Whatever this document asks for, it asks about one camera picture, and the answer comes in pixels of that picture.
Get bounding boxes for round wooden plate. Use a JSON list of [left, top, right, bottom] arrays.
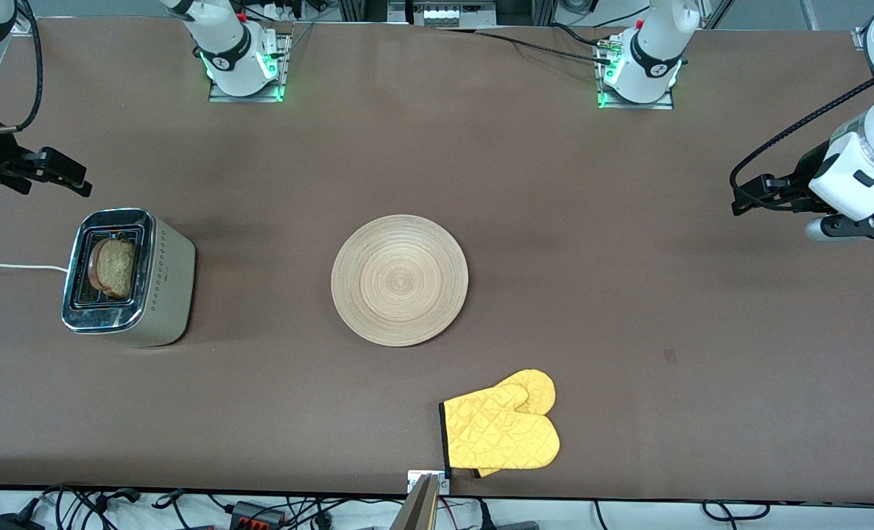
[[331, 214, 470, 347]]

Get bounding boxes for tan angled beam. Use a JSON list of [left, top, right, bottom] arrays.
[[389, 473, 441, 530]]

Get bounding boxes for looped black floor cable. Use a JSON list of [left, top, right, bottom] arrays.
[[702, 499, 770, 525]]

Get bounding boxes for brown bread slice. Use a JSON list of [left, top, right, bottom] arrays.
[[87, 237, 137, 300]]

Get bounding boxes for grey electrical box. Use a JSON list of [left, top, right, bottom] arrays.
[[389, 0, 496, 29]]

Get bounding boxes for yellow quilted oven mitt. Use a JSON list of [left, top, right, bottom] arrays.
[[439, 369, 561, 478]]

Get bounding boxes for black device red connectors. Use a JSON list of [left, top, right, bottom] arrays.
[[230, 501, 286, 530]]

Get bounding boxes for chrome two-slot toaster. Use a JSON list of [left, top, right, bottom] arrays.
[[61, 208, 197, 347]]

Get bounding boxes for long thin black cable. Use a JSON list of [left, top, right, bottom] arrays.
[[473, 29, 614, 66]]

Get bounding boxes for white power strip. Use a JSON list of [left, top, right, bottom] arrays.
[[258, 0, 305, 23]]

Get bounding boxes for thick corrugated black cable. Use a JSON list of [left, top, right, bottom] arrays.
[[551, 22, 610, 49]]

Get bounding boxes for small metal edge bracket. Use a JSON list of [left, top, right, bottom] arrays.
[[407, 470, 451, 495]]

